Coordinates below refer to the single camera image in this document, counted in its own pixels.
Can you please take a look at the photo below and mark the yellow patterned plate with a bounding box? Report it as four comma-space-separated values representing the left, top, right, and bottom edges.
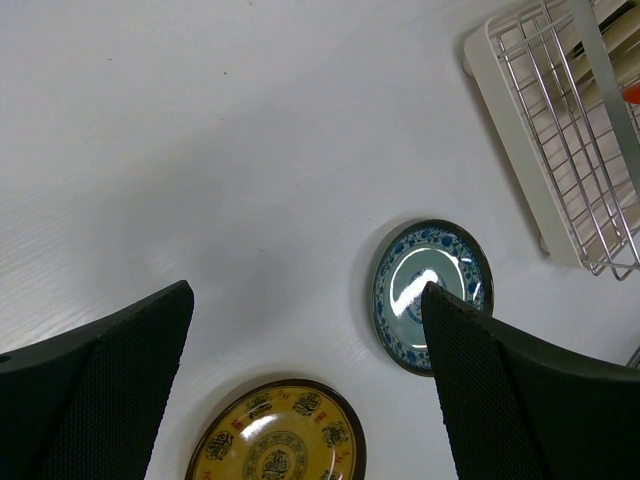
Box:
185, 379, 367, 480

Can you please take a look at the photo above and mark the cream floral plate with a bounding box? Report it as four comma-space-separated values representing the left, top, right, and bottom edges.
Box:
571, 9, 639, 109

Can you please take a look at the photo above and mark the orange plate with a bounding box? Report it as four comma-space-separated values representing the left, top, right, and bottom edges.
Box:
623, 82, 640, 105

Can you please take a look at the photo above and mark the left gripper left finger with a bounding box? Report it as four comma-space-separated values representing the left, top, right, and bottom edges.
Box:
1, 280, 194, 479

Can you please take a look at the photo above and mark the wire dish rack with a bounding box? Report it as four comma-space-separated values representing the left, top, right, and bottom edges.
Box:
463, 1, 639, 281

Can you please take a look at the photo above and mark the blue white patterned plate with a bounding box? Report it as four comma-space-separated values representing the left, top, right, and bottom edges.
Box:
370, 219, 495, 377

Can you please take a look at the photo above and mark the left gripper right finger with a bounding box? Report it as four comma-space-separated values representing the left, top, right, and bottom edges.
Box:
421, 282, 639, 479

